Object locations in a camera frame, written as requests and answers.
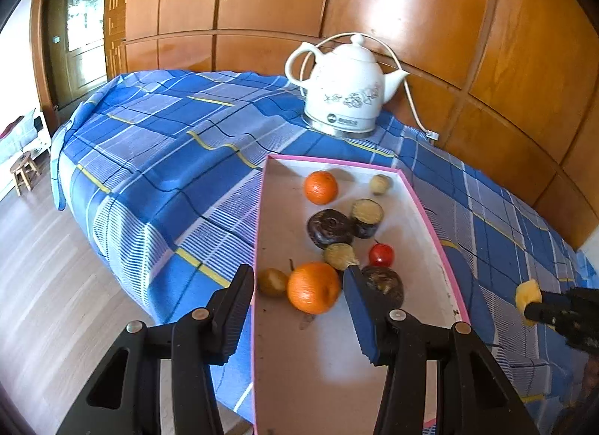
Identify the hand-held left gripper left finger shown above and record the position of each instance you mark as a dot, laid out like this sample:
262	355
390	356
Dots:
236	313

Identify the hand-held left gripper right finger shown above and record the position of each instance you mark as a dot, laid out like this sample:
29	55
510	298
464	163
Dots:
362	313

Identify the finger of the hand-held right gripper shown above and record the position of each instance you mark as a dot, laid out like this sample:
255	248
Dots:
543	313
554	298

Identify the yellow fruit wedge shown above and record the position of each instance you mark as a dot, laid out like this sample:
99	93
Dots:
528	293

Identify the small dark water chestnut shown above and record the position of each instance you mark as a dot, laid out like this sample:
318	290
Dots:
386	283

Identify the small tan longan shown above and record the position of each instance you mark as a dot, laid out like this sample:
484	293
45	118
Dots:
273	282

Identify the small orange mandarin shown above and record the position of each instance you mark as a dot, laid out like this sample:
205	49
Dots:
313	288

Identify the red cherry tomato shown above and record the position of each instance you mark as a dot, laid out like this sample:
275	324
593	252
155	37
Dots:
381	255

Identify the wedge-cut sugarcane piece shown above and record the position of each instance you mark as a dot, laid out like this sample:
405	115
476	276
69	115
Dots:
339	255

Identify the pink-rimmed white tray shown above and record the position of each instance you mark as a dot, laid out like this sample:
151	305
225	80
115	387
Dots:
318	369

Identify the large dark water chestnut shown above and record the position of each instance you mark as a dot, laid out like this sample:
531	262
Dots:
329	228

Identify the short purple sugarcane piece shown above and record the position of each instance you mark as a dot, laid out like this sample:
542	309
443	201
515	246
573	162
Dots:
367	219

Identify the large tan longan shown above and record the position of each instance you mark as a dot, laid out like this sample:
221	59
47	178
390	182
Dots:
380	184

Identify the large orange mandarin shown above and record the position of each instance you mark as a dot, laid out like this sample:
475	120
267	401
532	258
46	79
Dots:
320	187

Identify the blue plaid cloth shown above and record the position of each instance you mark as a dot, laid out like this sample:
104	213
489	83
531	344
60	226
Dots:
164	159

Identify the silver kettle base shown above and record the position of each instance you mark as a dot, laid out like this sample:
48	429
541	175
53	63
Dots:
337	132

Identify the white ceramic electric kettle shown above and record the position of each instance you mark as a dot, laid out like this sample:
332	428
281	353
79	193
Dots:
346	84

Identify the small wooden stool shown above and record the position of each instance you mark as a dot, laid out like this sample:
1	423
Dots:
23	164

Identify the white low furniture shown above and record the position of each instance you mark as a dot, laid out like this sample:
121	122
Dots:
28	135

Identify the wooden door with glass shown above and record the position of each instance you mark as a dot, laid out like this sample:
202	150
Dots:
84	42

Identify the wooden panelled wardrobe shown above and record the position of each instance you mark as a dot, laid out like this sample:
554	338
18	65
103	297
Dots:
421	4

